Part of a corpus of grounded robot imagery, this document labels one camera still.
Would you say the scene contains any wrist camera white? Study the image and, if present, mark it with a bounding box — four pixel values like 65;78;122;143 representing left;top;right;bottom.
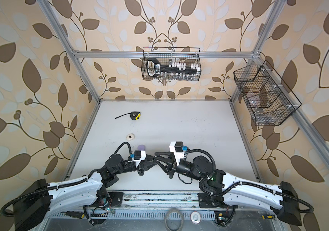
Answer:
169;141;188;166
128;150;146;168

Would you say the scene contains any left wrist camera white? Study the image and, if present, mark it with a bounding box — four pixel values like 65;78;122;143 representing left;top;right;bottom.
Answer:
128;150;146;168

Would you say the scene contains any black wire basket wall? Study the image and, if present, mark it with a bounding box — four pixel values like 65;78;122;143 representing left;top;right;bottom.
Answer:
233;60;302;126
141;46;202;81

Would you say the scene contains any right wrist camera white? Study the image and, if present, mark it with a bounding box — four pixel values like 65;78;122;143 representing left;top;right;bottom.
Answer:
169;141;188;166

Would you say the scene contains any purple round earbud case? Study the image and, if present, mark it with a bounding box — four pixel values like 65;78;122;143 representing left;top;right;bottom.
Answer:
137;144;146;151

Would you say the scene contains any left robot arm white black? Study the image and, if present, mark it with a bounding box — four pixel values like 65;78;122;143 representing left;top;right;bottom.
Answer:
0;149;160;231

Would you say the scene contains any black yellow screwdriver left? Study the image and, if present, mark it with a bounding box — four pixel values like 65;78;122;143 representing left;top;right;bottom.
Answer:
62;211;85;219

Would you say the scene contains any white round disc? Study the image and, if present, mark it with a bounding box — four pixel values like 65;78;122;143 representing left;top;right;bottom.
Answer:
190;211;202;224

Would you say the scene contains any black yellow screwdriver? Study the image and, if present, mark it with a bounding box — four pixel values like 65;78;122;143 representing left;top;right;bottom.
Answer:
62;211;85;219
262;215;276;219

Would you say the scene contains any grey tape roll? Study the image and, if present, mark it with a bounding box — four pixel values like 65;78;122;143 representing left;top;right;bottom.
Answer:
164;208;185;231

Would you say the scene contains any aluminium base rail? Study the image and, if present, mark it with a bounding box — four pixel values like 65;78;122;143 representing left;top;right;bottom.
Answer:
41;190;280;211

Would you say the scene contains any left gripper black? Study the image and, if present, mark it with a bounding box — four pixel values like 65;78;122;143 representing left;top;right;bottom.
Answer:
113;154;158;177

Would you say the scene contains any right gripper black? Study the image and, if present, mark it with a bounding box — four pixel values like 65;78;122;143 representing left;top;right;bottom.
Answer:
155;151;204;182

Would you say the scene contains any black wire basket back wall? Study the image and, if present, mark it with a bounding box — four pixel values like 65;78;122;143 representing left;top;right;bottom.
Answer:
141;46;202;81

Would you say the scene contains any black yellow screwdriver right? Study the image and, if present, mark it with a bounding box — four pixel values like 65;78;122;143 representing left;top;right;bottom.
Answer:
262;215;276;219

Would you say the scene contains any black yellow tape measure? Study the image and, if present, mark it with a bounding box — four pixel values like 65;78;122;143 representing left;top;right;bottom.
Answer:
115;111;141;121

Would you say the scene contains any black wire basket right wall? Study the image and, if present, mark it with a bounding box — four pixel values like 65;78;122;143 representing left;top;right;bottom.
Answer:
233;60;302;126

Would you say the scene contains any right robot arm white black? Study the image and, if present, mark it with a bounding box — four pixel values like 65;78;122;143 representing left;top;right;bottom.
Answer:
151;149;314;226

